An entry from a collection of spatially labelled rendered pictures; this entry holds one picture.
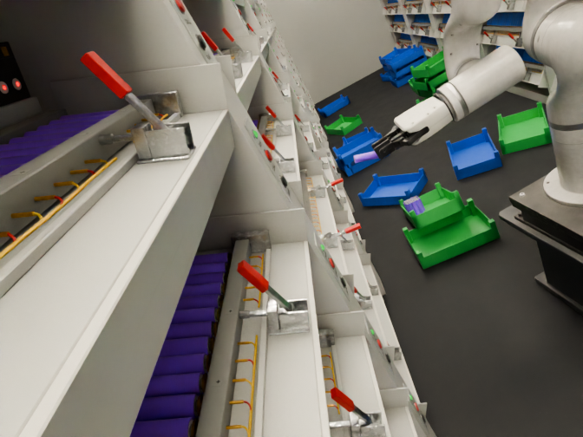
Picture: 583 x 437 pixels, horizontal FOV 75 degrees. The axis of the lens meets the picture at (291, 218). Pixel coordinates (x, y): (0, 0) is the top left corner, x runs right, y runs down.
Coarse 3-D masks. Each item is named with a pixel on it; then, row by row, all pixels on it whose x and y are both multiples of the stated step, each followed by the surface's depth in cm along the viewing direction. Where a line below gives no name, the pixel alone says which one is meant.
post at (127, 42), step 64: (0, 0) 38; (64, 0) 38; (128, 0) 39; (64, 64) 41; (128, 64) 41; (192, 64) 42; (256, 128) 54; (256, 192) 49; (320, 256) 56; (384, 384) 67
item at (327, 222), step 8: (312, 160) 120; (320, 160) 120; (304, 168) 121; (312, 168) 121; (320, 168) 122; (312, 176) 122; (320, 176) 121; (320, 184) 116; (320, 200) 106; (328, 200) 105; (312, 208) 102; (320, 208) 102; (328, 208) 101; (320, 216) 98; (328, 216) 97; (320, 224) 94; (328, 224) 94; (320, 232) 90; (336, 232) 90; (336, 248) 84; (336, 256) 81; (344, 264) 78; (344, 272) 76; (352, 280) 68; (352, 288) 68
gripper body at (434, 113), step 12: (420, 108) 84; (432, 108) 80; (444, 108) 79; (396, 120) 87; (408, 120) 83; (420, 120) 80; (432, 120) 80; (444, 120) 80; (408, 132) 81; (432, 132) 81
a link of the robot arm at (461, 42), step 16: (464, 0) 70; (480, 0) 69; (496, 0) 70; (464, 16) 72; (480, 16) 71; (448, 32) 80; (464, 32) 80; (480, 32) 83; (448, 48) 84; (464, 48) 84; (448, 64) 87
